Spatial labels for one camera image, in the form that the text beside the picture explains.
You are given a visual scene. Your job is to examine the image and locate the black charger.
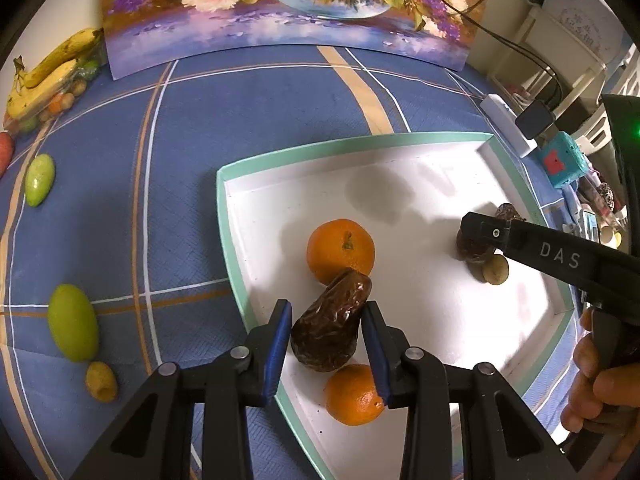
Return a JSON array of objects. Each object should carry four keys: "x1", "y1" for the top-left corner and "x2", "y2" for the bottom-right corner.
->
[{"x1": 515, "y1": 101, "x2": 557, "y2": 138}]

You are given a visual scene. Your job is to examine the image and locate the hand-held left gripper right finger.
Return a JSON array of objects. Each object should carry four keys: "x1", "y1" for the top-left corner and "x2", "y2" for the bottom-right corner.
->
[{"x1": 361, "y1": 300, "x2": 566, "y2": 480}]

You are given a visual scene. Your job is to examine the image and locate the green mango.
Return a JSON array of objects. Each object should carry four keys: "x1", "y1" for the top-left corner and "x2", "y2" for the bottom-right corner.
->
[
  {"x1": 47, "y1": 284, "x2": 100, "y2": 363},
  {"x1": 25, "y1": 153, "x2": 56, "y2": 208}
]

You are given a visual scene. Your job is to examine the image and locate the red apple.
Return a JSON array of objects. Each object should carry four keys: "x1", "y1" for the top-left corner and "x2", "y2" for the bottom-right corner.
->
[{"x1": 0, "y1": 131, "x2": 16, "y2": 178}]

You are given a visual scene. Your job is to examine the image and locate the white shelf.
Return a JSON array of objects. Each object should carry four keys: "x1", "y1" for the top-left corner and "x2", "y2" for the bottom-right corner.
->
[{"x1": 487, "y1": 0, "x2": 626, "y2": 126}]

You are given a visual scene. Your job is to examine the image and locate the clear plastic fruit container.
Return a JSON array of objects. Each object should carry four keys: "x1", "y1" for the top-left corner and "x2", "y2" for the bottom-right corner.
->
[{"x1": 5, "y1": 57, "x2": 108, "y2": 133}]

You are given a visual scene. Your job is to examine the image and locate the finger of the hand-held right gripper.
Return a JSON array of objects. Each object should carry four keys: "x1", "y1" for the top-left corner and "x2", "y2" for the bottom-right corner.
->
[{"x1": 459, "y1": 211, "x2": 538, "y2": 268}]

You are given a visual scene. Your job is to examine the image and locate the flower painting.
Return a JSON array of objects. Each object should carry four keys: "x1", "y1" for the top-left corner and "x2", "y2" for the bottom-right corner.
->
[{"x1": 101, "y1": 0, "x2": 488, "y2": 81}]

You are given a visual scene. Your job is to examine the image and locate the black charging cable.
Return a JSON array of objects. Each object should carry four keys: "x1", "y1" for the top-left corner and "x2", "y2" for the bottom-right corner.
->
[{"x1": 432, "y1": 0, "x2": 563, "y2": 111}]

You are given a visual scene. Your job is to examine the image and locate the white power strip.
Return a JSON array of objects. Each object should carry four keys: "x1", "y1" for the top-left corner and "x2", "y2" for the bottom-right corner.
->
[{"x1": 479, "y1": 94, "x2": 538, "y2": 157}]

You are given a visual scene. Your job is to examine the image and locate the white tray with teal rim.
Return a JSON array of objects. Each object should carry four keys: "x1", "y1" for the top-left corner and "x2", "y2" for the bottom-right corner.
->
[{"x1": 216, "y1": 131, "x2": 581, "y2": 480}]

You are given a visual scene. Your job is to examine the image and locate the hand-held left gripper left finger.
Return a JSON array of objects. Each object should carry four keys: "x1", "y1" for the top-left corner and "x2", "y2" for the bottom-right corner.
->
[{"x1": 70, "y1": 299, "x2": 293, "y2": 480}]

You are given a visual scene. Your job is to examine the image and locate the person's right hand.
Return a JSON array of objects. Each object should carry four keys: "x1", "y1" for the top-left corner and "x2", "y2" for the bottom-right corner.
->
[{"x1": 560, "y1": 309, "x2": 640, "y2": 433}]

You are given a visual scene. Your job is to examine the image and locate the teal toy box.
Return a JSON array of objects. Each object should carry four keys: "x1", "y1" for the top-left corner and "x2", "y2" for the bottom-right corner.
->
[{"x1": 539, "y1": 131, "x2": 592, "y2": 190}]

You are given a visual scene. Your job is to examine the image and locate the pile of colourful small items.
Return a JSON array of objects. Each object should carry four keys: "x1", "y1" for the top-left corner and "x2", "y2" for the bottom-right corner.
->
[{"x1": 562, "y1": 170, "x2": 631, "y2": 251}]

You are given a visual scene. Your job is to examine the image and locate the orange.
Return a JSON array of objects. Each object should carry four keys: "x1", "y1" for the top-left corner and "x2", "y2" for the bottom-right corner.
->
[
  {"x1": 306, "y1": 218, "x2": 376, "y2": 286},
  {"x1": 325, "y1": 364, "x2": 386, "y2": 427}
]

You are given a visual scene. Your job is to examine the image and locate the large dark brown pear-shaped fruit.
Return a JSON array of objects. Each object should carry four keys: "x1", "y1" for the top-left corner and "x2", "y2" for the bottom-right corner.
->
[{"x1": 291, "y1": 268, "x2": 373, "y2": 373}]

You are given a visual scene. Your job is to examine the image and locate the yellow banana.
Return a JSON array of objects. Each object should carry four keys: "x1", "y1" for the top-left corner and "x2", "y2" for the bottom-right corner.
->
[
  {"x1": 6, "y1": 59, "x2": 81, "y2": 120},
  {"x1": 22, "y1": 28, "x2": 103, "y2": 88}
]

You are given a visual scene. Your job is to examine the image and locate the small yellow-green fruit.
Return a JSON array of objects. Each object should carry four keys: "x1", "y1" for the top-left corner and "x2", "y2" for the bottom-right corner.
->
[
  {"x1": 85, "y1": 361, "x2": 119, "y2": 403},
  {"x1": 481, "y1": 254, "x2": 511, "y2": 287}
]

